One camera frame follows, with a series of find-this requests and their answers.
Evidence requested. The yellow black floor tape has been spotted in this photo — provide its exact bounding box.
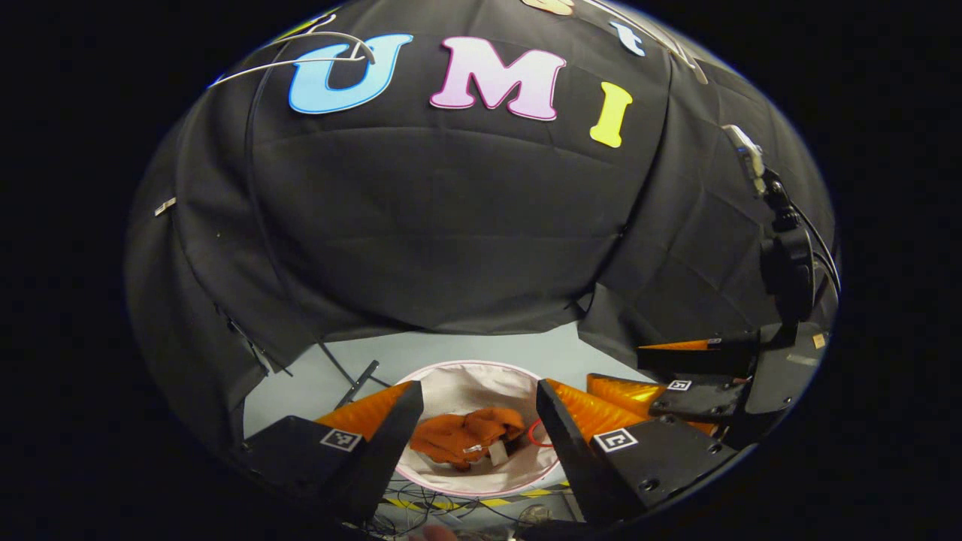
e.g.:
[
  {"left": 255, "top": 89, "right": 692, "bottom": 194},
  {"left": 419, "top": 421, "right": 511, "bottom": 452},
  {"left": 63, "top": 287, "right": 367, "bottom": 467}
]
[{"left": 387, "top": 488, "right": 572, "bottom": 512}]

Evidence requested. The pink white laundry hamper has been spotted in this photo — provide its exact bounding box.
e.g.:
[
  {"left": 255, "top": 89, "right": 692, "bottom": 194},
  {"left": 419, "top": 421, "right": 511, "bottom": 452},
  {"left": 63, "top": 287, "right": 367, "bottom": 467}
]
[{"left": 391, "top": 359, "right": 566, "bottom": 498}]

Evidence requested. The tangle of black cables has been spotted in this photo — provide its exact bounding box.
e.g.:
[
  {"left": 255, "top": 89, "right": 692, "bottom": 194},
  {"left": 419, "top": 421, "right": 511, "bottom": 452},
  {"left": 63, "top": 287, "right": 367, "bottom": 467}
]
[{"left": 376, "top": 481, "right": 579, "bottom": 538}]

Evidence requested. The black backdrop cloth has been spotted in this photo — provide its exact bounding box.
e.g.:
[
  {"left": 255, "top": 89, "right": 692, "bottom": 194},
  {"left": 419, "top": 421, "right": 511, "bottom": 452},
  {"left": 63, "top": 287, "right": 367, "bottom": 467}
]
[{"left": 124, "top": 0, "right": 839, "bottom": 452}]

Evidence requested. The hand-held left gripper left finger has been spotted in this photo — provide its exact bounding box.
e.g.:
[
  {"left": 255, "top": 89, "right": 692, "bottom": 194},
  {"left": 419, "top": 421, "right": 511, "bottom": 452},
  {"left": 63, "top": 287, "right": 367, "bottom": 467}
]
[{"left": 233, "top": 380, "right": 425, "bottom": 524}]

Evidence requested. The black clothes rack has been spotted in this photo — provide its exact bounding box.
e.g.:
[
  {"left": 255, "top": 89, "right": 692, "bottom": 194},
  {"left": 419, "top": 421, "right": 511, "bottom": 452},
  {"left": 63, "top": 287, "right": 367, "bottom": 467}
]
[{"left": 242, "top": 45, "right": 392, "bottom": 410}]

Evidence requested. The orange corduroy jacket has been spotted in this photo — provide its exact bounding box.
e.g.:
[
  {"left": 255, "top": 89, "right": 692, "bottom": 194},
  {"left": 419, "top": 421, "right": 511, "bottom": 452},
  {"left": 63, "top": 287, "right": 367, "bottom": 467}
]
[{"left": 410, "top": 407, "right": 527, "bottom": 473}]

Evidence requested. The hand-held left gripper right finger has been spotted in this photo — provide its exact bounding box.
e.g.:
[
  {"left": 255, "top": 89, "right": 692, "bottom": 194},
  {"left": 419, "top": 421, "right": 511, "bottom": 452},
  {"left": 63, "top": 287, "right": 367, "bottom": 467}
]
[{"left": 536, "top": 378, "right": 756, "bottom": 529}]

